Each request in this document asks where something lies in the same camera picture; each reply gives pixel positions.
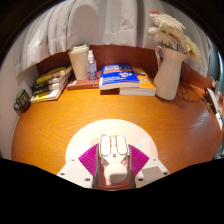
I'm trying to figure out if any clear spray bottle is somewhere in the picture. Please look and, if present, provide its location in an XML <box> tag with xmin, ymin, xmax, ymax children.
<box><xmin>86</xmin><ymin>49</ymin><xmax>98</xmax><ymax>82</ymax></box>

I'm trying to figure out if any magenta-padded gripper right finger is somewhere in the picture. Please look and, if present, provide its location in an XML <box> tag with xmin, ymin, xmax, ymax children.
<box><xmin>128</xmin><ymin>144</ymin><xmax>171</xmax><ymax>189</ymax></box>

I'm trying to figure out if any white flower bouquet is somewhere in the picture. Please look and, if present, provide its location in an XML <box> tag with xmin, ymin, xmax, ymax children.
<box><xmin>147</xmin><ymin>9</ymin><xmax>203</xmax><ymax>65</ymax></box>

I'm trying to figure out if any round white cartoon mouse pad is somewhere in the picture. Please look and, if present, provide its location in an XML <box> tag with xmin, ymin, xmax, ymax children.
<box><xmin>65</xmin><ymin>118</ymin><xmax>159</xmax><ymax>191</ymax></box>

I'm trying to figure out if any white curtain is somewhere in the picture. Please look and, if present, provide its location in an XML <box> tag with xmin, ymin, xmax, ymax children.
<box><xmin>14</xmin><ymin>0</ymin><xmax>214</xmax><ymax>78</ymax></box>

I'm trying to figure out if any orange-covered book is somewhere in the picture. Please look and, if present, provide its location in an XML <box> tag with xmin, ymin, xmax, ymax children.
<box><xmin>119</xmin><ymin>67</ymin><xmax>157</xmax><ymax>97</ymax></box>

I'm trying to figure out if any black cable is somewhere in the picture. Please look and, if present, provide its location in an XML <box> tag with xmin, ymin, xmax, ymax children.
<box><xmin>176</xmin><ymin>61</ymin><xmax>209</xmax><ymax>104</ymax></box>

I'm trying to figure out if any white ceramic jug vase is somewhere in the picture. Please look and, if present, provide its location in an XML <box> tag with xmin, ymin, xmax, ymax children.
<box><xmin>152</xmin><ymin>45</ymin><xmax>189</xmax><ymax>101</ymax></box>

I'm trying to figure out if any yellow-covered book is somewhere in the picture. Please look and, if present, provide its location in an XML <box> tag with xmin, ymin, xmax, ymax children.
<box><xmin>35</xmin><ymin>64</ymin><xmax>73</xmax><ymax>84</ymax></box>

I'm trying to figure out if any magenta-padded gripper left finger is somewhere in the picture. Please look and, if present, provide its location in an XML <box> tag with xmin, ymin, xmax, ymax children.
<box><xmin>57</xmin><ymin>143</ymin><xmax>101</xmax><ymax>189</ymax></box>

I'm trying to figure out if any white paper sheet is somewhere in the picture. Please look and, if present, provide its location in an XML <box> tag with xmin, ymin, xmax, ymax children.
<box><xmin>214</xmin><ymin>111</ymin><xmax>224</xmax><ymax>131</ymax></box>

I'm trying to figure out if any thin red-brown book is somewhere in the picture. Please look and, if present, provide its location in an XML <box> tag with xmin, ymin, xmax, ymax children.
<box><xmin>65</xmin><ymin>79</ymin><xmax>101</xmax><ymax>91</ymax></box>

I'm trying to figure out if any white yellow-spined book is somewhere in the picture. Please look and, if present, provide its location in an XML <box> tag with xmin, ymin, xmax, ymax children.
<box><xmin>30</xmin><ymin>84</ymin><xmax>68</xmax><ymax>104</ymax></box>

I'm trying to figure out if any black-spined book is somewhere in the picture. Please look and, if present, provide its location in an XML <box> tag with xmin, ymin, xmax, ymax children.
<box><xmin>30</xmin><ymin>73</ymin><xmax>72</xmax><ymax>96</ymax></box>

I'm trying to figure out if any white computer mouse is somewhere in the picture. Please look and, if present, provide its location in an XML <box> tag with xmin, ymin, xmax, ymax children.
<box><xmin>98</xmin><ymin>133</ymin><xmax>131</xmax><ymax>184</ymax></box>

